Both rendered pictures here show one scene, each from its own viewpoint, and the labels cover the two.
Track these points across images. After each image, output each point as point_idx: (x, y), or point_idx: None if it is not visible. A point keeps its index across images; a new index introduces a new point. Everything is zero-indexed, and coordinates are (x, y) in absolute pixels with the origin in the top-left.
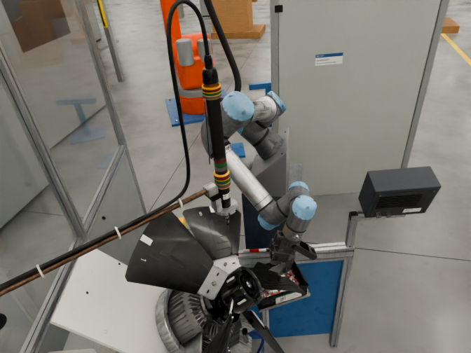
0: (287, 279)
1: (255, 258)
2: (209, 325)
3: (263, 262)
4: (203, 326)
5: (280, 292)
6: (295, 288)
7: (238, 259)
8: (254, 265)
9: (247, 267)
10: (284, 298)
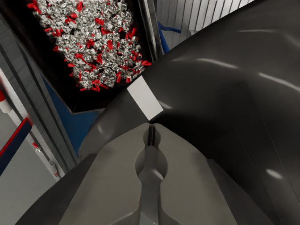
0: (176, 87)
1: (18, 77)
2: None
3: (19, 49)
4: None
5: (131, 31)
6: (282, 77)
7: (34, 110)
8: (34, 68)
9: (42, 80)
10: (149, 18)
